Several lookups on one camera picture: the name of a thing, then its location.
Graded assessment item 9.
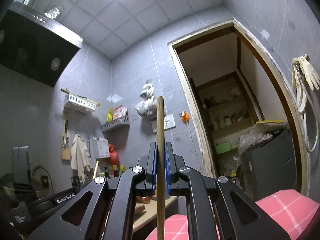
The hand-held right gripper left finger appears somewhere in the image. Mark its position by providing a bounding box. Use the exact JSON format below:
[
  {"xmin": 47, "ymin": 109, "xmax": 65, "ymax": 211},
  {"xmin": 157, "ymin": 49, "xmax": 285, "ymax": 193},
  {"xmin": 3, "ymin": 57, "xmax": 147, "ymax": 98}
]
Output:
[{"xmin": 29, "ymin": 142, "xmax": 158, "ymax": 240}]

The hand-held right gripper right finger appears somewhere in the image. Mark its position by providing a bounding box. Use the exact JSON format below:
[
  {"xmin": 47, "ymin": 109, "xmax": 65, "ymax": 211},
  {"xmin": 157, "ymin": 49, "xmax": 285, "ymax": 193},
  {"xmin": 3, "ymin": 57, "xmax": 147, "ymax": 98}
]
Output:
[{"xmin": 165, "ymin": 142, "xmax": 292, "ymax": 240}]

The single round wooden chopstick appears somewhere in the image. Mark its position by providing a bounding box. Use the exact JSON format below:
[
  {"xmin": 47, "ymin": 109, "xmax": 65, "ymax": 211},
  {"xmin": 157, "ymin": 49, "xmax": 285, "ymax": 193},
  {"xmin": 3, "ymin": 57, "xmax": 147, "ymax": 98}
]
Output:
[{"xmin": 157, "ymin": 96, "xmax": 166, "ymax": 240}]

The curved metal faucet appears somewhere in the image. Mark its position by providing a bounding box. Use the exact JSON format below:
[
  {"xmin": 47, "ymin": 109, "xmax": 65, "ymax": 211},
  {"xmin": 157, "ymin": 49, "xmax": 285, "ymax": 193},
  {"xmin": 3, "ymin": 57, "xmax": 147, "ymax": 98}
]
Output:
[{"xmin": 32, "ymin": 165, "xmax": 54, "ymax": 194}]

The beige kitchen counter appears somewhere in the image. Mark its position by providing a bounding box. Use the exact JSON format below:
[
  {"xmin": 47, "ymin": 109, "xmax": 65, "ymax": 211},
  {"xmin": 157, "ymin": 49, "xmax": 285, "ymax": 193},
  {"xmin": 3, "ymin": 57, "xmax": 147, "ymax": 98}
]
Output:
[{"xmin": 132, "ymin": 195, "xmax": 179, "ymax": 233}]

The row of sauce bottles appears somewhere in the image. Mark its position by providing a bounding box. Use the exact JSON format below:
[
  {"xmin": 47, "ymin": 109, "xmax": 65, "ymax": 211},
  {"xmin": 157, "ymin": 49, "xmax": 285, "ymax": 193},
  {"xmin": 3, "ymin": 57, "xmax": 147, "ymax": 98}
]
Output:
[{"xmin": 99, "ymin": 164, "xmax": 127, "ymax": 180}]

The metal wok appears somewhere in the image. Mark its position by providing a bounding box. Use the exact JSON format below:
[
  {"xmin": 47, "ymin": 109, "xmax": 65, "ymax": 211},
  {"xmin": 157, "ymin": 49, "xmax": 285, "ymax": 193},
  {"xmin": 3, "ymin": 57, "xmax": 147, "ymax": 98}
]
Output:
[{"xmin": 0, "ymin": 173, "xmax": 18, "ymax": 207}]

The red plastic bag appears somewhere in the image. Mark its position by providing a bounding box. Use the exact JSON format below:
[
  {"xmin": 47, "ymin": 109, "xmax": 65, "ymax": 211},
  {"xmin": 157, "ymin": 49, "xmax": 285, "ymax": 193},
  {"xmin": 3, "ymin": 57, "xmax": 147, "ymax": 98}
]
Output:
[{"xmin": 108, "ymin": 144, "xmax": 118, "ymax": 165}]

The wooden knife holder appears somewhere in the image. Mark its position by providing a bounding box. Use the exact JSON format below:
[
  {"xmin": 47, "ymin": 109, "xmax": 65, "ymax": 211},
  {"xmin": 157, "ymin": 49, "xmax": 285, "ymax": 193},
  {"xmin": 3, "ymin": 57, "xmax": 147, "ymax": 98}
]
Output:
[{"xmin": 61, "ymin": 119, "xmax": 71, "ymax": 160}]

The white hanging towel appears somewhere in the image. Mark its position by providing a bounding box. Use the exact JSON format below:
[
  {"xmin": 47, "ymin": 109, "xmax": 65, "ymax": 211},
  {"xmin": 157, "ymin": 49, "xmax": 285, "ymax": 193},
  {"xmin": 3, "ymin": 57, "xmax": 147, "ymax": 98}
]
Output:
[{"xmin": 70, "ymin": 134, "xmax": 92, "ymax": 178}]

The green box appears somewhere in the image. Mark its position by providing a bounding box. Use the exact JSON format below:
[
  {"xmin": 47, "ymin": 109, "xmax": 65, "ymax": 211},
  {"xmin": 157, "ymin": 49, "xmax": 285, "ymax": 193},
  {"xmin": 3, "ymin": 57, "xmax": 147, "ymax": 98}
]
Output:
[{"xmin": 215, "ymin": 142, "xmax": 232, "ymax": 155}]

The clear plastic bag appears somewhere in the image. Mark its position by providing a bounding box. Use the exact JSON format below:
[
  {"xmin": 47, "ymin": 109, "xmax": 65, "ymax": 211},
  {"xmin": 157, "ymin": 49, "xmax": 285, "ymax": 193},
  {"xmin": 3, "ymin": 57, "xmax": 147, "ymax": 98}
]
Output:
[{"xmin": 134, "ymin": 95, "xmax": 167, "ymax": 117}]

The wooden pantry shelf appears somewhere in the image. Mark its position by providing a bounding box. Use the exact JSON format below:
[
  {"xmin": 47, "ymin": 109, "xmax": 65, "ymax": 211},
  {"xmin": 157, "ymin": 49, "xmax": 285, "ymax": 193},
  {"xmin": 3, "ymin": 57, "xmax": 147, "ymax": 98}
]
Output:
[{"xmin": 196, "ymin": 71, "xmax": 265, "ymax": 155}]

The red and white snack packet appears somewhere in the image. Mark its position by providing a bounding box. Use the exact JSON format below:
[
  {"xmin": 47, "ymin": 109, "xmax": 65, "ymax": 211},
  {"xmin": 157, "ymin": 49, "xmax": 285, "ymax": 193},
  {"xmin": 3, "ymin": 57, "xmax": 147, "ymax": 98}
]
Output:
[{"xmin": 112, "ymin": 104, "xmax": 128, "ymax": 120}]

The small white plastic bag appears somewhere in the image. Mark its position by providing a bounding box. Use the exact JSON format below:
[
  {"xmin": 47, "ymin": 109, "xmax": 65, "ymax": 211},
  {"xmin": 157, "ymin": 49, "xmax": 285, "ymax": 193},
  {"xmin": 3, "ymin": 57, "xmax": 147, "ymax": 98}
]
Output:
[{"xmin": 140, "ymin": 81, "xmax": 155, "ymax": 98}]

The clear plastic sheeting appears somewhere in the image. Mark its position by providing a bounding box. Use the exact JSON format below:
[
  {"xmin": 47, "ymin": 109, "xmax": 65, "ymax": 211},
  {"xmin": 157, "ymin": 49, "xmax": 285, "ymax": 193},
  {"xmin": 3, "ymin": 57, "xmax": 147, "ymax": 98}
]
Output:
[{"xmin": 237, "ymin": 130, "xmax": 273, "ymax": 155}]

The grey cabinet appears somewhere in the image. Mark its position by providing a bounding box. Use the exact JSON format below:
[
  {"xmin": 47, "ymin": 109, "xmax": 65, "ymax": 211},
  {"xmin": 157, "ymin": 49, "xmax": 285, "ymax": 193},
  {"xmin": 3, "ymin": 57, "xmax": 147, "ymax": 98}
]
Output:
[{"xmin": 241, "ymin": 129, "xmax": 297, "ymax": 202}]

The cushion with yellow trim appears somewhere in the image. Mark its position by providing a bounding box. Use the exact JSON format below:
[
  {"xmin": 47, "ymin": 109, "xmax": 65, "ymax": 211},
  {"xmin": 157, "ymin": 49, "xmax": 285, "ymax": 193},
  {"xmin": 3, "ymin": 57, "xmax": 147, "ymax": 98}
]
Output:
[{"xmin": 251, "ymin": 120, "xmax": 290, "ymax": 133}]

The pink checked tablecloth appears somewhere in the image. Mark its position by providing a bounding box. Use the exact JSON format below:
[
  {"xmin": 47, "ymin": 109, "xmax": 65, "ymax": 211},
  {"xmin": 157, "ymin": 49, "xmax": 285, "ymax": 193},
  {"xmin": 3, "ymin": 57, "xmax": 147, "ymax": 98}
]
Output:
[{"xmin": 145, "ymin": 189, "xmax": 319, "ymax": 240}]

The black range hood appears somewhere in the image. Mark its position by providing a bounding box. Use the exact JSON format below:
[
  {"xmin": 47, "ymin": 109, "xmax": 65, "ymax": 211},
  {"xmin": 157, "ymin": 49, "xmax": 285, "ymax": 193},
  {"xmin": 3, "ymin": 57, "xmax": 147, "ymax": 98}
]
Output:
[{"xmin": 0, "ymin": 1, "xmax": 83, "ymax": 88}]

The white wall socket panel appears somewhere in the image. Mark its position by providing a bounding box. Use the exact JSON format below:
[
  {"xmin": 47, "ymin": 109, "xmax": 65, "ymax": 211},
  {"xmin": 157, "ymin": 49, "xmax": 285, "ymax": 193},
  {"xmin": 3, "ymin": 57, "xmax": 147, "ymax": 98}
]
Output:
[{"xmin": 151, "ymin": 114, "xmax": 175, "ymax": 133}]

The white wall box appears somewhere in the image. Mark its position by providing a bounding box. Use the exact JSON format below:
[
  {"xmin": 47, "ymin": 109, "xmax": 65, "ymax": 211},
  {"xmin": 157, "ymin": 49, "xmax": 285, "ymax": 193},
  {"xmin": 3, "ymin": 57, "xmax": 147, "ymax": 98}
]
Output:
[{"xmin": 92, "ymin": 137, "xmax": 110, "ymax": 159}]

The grey wall rack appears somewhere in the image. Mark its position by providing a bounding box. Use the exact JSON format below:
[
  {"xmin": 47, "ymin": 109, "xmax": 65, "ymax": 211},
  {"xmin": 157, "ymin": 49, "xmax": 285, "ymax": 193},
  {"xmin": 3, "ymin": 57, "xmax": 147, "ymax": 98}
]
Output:
[{"xmin": 101, "ymin": 115, "xmax": 130, "ymax": 133}]

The white wall rack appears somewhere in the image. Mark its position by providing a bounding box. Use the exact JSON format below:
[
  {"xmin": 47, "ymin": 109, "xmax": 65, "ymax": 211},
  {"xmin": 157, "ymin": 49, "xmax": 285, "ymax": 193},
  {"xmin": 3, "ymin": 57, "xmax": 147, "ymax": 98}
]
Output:
[{"xmin": 61, "ymin": 88, "xmax": 100, "ymax": 113}]

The worn door frame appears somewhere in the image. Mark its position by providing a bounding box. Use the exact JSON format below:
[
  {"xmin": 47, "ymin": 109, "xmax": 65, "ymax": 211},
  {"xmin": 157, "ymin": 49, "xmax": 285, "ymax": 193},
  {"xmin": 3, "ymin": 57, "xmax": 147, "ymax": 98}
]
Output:
[{"xmin": 167, "ymin": 19, "xmax": 312, "ymax": 198}]

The white hose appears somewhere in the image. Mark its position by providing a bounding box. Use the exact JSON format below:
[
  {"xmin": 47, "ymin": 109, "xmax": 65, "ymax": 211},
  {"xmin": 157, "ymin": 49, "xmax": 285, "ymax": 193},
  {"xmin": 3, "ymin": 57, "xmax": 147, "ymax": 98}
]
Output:
[{"xmin": 295, "ymin": 64, "xmax": 317, "ymax": 153}]

